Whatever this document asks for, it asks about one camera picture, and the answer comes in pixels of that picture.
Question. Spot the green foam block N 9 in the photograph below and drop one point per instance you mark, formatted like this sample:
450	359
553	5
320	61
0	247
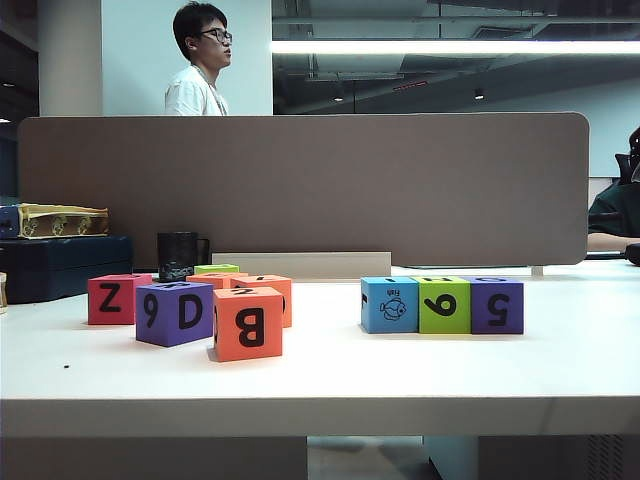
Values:
457	322

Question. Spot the white ceiling light strip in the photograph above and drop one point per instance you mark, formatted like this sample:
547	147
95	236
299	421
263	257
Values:
450	47

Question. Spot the standing person white shirt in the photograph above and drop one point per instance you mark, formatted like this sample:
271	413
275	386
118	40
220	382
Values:
195	95

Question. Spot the orange foam block B C 8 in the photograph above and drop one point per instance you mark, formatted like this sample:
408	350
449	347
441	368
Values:
230	345

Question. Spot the purple foam block G 5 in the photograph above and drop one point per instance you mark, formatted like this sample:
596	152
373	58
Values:
480	325

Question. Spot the small blue box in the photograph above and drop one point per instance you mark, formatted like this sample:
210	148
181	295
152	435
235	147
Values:
7	220

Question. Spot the green foam block T key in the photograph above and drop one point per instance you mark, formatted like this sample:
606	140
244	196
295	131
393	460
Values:
215	269

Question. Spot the brown desk partition panel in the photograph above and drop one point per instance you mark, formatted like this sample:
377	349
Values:
350	190

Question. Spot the black mug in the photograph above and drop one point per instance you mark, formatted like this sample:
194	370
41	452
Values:
175	250

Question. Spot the white partition foot bracket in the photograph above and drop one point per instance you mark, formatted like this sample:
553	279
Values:
537	271

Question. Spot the red LED ceiling strip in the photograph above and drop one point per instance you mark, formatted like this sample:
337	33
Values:
410	85

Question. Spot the dark blue case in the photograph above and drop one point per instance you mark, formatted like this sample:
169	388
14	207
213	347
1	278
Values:
50	265

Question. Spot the gold patterned block box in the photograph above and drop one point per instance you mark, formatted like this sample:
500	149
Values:
60	222

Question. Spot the black object on desk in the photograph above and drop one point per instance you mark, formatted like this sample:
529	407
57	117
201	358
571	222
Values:
634	252

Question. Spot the beige partition base bar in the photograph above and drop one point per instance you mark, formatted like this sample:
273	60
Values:
325	265

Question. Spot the orange foam block Q 7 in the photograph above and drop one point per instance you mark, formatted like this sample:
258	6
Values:
287	315

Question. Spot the seated person dark green top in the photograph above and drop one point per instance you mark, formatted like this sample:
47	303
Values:
610	215

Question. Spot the purple foam block 9 D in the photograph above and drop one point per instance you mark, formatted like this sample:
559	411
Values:
172	332

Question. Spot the orange foam block xylophone F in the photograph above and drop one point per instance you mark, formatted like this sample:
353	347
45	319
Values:
222	281

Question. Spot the beige wooden object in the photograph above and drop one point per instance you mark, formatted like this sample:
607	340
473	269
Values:
3	295

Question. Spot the blue foam block fish I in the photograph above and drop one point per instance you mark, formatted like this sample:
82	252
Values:
375	321

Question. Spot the red foam block Z P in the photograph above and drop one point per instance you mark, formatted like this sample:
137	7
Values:
95	316

